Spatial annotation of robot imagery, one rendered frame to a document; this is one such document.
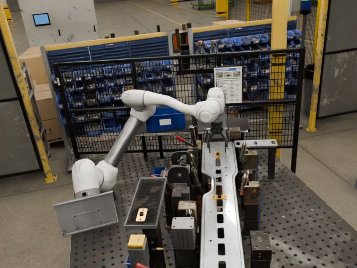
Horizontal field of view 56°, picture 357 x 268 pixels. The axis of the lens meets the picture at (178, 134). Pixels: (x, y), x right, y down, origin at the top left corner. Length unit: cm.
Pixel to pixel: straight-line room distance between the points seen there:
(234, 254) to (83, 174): 112
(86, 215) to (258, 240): 109
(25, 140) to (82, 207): 211
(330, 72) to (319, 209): 282
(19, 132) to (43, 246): 136
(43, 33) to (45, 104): 397
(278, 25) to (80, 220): 188
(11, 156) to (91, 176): 213
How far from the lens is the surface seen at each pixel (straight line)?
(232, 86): 264
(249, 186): 187
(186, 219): 155
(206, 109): 188
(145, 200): 161
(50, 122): 497
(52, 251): 332
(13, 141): 418
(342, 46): 488
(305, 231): 216
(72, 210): 217
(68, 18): 857
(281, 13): 261
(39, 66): 619
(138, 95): 222
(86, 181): 222
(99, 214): 220
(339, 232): 220
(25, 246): 349
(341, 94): 512
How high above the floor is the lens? 210
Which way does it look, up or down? 25 degrees down
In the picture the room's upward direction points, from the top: 5 degrees counter-clockwise
